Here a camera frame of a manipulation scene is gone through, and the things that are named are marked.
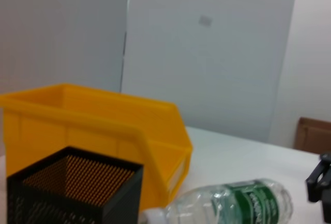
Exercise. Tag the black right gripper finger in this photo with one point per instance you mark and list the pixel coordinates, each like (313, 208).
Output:
(316, 187)

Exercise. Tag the black mesh pen holder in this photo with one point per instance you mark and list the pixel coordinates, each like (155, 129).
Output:
(64, 206)

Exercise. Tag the clear green-label water bottle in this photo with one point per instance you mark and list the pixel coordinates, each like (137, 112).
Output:
(232, 203)

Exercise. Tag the yellow plastic bin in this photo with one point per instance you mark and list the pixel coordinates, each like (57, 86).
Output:
(90, 120)

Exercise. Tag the brown cardboard box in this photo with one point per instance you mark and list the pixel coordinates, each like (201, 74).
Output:
(314, 136)

